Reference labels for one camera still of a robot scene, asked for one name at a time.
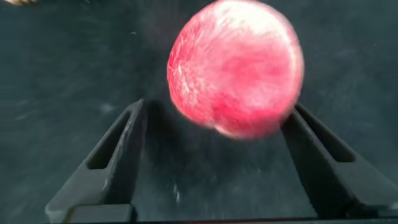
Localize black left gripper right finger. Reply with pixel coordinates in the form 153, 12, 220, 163
280, 102, 398, 219

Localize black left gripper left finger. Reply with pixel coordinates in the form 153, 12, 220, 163
45, 98, 147, 223

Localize red pink peach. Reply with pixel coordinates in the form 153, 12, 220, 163
166, 0, 305, 141

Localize black tablecloth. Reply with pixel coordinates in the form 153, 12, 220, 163
0, 0, 398, 222

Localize woven wicker basket brown handles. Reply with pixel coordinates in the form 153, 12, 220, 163
2, 0, 40, 6

